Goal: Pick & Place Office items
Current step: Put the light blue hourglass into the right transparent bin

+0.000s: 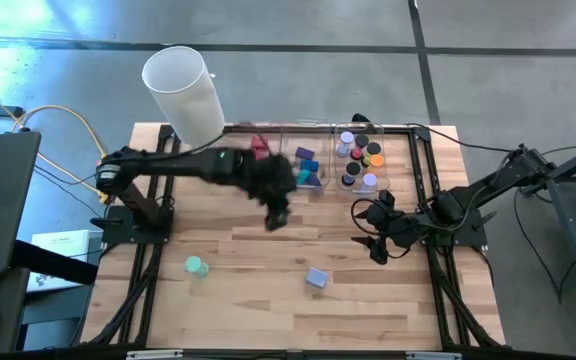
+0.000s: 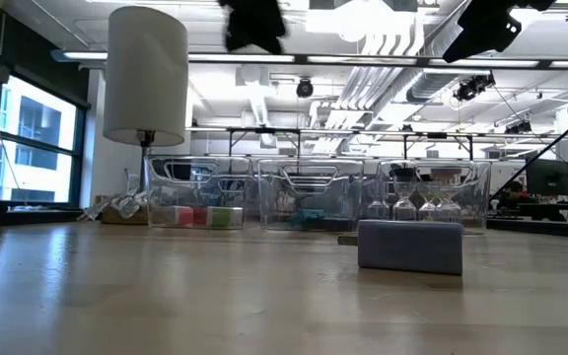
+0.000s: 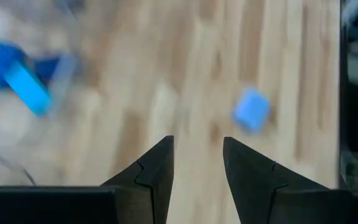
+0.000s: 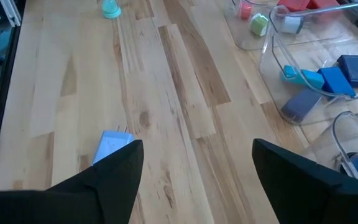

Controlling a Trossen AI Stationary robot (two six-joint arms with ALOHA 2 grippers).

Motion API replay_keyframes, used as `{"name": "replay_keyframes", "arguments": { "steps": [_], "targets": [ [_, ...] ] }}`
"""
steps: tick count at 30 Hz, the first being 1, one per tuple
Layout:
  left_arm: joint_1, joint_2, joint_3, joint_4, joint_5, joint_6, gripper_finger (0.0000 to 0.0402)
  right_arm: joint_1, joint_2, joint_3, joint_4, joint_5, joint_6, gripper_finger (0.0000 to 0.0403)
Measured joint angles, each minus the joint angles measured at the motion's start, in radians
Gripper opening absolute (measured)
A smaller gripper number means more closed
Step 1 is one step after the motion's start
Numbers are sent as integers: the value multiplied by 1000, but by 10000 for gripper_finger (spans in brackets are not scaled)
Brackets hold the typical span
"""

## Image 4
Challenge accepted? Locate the teal digital clock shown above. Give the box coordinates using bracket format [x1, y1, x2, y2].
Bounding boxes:
[280, 64, 326, 90]

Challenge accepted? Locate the small silver cube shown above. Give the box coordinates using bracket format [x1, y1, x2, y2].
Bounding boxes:
[279, 15, 305, 35]

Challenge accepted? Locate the dark purple rectangular block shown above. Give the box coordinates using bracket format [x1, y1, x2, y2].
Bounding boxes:
[280, 88, 323, 124]

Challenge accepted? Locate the small pink cube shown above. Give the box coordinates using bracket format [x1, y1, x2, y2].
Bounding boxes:
[237, 1, 254, 21]

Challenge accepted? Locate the silver metal bracket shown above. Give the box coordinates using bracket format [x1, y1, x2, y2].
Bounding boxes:
[0, 0, 23, 27]

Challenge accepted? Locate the clear plastic bin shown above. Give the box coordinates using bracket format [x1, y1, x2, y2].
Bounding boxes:
[222, 0, 357, 52]
[258, 0, 358, 127]
[303, 108, 358, 188]

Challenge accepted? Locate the mint green hourglass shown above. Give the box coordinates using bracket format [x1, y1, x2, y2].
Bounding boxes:
[101, 0, 122, 20]

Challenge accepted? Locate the dark purple digital clock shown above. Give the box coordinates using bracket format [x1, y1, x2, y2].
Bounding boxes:
[336, 54, 358, 89]

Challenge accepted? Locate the red rectangular box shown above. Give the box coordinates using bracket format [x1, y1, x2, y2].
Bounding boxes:
[306, 0, 341, 10]
[277, 0, 311, 12]

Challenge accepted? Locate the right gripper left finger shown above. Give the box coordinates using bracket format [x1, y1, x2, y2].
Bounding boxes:
[0, 139, 145, 224]

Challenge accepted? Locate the blue rectangular box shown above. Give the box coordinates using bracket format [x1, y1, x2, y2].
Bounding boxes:
[317, 66, 357, 99]

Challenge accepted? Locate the small green cube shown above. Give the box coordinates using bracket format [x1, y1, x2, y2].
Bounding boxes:
[249, 12, 270, 37]

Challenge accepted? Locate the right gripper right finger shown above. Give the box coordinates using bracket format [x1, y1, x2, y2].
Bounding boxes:
[252, 138, 358, 224]

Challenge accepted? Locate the lavender rectangular box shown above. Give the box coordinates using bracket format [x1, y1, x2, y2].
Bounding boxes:
[91, 129, 136, 166]

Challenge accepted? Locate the black aluminium table frame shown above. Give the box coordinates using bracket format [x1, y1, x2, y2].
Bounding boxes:
[0, 0, 23, 191]

